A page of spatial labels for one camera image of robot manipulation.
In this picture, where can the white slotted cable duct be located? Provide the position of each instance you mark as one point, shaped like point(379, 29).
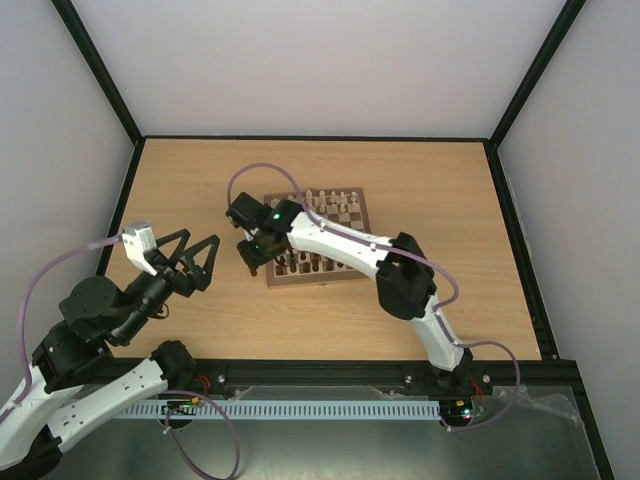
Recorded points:
point(421, 410)

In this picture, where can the wooden chess board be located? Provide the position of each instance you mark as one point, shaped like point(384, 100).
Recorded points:
point(340, 273)

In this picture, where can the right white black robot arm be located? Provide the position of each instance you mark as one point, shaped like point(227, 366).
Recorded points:
point(405, 280)

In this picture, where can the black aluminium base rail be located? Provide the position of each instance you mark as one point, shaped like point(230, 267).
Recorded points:
point(225, 378)

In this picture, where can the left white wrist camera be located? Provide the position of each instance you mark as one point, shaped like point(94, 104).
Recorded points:
point(138, 240)

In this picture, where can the light pieces back rows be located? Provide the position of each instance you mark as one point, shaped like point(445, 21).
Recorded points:
point(338, 205)

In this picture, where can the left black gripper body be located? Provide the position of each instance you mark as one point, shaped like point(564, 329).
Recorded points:
point(186, 283)

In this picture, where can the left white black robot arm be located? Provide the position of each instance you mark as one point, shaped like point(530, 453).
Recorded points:
point(46, 416)

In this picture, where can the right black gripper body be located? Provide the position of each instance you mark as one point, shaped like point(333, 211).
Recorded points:
point(251, 251)

